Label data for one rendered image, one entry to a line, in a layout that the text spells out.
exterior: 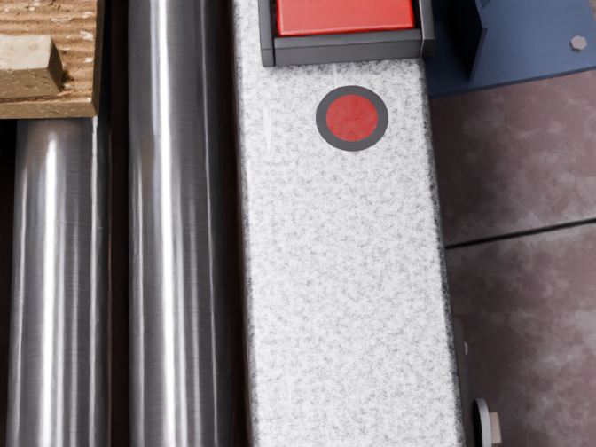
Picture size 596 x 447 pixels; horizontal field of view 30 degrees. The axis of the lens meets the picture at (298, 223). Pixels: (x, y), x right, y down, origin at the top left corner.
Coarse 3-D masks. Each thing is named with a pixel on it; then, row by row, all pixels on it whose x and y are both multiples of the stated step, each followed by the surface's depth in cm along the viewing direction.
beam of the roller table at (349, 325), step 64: (256, 0) 51; (256, 64) 49; (320, 64) 49; (384, 64) 49; (256, 128) 48; (256, 192) 47; (320, 192) 47; (384, 192) 47; (256, 256) 46; (320, 256) 46; (384, 256) 46; (256, 320) 45; (320, 320) 45; (384, 320) 45; (448, 320) 45; (256, 384) 44; (320, 384) 44; (384, 384) 44; (448, 384) 44
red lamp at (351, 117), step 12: (348, 96) 49; (360, 96) 49; (336, 108) 49; (348, 108) 49; (360, 108) 48; (372, 108) 48; (336, 120) 48; (348, 120) 48; (360, 120) 48; (372, 120) 48; (336, 132) 48; (348, 132) 48; (360, 132) 48
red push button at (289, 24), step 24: (288, 0) 49; (312, 0) 49; (336, 0) 49; (360, 0) 49; (384, 0) 49; (408, 0) 49; (288, 24) 48; (312, 24) 48; (336, 24) 48; (360, 24) 48; (384, 24) 48; (408, 24) 48
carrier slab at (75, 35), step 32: (0, 0) 48; (32, 0) 48; (64, 0) 48; (96, 0) 48; (0, 32) 48; (32, 32) 48; (64, 32) 48; (96, 32) 48; (64, 64) 47; (96, 64) 48; (64, 96) 47; (96, 96) 47
